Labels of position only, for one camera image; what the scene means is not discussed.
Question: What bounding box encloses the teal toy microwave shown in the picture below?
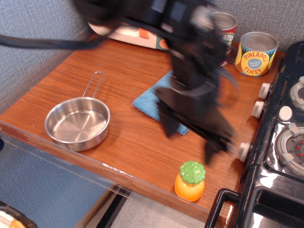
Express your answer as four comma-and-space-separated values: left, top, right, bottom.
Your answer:
87, 21, 171, 52

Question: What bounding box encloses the blue folded cloth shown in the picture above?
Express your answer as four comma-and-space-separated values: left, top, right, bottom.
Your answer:
132, 70, 190, 136

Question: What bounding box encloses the white stove knob near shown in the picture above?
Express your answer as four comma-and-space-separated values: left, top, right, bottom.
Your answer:
237, 142, 250, 162

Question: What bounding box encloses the pineapple slices can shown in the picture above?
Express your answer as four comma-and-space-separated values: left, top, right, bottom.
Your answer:
235, 31, 279, 76

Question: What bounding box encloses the black toy stove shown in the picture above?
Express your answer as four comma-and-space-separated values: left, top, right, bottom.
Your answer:
205, 41, 304, 228

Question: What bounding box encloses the white stove knob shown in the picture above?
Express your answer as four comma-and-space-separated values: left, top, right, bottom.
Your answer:
237, 142, 250, 162
258, 83, 271, 100
252, 101, 265, 119

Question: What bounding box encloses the clear acrylic table guard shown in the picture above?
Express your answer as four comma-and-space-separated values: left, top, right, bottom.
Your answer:
0, 122, 209, 222

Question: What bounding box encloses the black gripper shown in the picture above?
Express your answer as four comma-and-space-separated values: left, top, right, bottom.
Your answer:
155, 59, 237, 164

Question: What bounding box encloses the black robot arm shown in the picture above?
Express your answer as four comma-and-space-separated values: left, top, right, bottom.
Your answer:
73, 0, 237, 163

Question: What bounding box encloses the white stove knob middle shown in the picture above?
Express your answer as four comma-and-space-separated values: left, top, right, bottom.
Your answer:
252, 101, 265, 119

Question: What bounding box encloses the tomato sauce can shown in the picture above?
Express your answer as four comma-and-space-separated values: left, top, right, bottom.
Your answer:
213, 11, 238, 67

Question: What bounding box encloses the white stove knob far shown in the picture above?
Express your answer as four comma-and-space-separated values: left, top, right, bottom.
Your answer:
258, 83, 271, 100

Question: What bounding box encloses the stainless steel pan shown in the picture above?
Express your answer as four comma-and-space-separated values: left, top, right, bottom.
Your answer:
44, 71, 111, 152

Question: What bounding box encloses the orange toy carrot green top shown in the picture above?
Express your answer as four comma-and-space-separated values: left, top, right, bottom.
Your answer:
174, 161, 206, 202

